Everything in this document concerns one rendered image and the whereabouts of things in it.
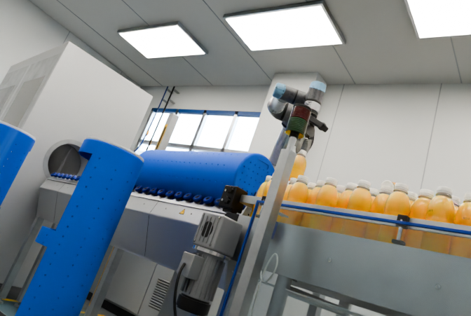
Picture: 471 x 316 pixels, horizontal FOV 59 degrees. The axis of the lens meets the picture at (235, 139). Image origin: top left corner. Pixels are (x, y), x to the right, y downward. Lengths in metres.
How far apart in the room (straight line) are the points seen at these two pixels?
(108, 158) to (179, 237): 0.48
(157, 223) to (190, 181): 0.26
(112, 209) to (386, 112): 3.89
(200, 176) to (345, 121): 3.50
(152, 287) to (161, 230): 2.19
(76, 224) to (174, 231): 0.44
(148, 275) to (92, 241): 2.49
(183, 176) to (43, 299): 0.79
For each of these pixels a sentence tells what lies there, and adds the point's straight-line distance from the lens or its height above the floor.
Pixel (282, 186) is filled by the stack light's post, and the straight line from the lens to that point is 1.28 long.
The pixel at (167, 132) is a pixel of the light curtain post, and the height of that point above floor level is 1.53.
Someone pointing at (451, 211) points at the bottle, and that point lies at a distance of 1.26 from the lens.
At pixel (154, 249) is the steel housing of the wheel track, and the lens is 2.09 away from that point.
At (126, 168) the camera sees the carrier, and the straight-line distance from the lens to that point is 1.84.
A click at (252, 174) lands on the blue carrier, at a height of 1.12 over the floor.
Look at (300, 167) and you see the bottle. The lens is 1.77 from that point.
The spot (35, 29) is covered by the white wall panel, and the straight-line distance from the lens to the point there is 7.06.
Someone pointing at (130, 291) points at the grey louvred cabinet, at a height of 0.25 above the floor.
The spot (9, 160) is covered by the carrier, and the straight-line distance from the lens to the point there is 2.51.
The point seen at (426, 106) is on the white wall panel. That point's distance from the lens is 5.07.
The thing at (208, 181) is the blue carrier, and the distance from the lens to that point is 1.90.
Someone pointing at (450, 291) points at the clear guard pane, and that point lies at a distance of 1.09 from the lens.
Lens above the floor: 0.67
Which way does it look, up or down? 18 degrees up
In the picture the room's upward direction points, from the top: 20 degrees clockwise
